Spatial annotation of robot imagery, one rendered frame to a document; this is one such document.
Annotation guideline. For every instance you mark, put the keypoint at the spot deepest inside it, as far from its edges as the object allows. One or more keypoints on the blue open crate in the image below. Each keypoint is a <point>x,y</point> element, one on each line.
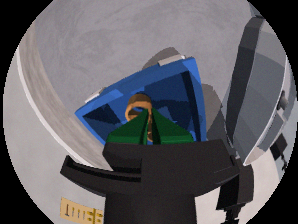
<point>178,98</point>

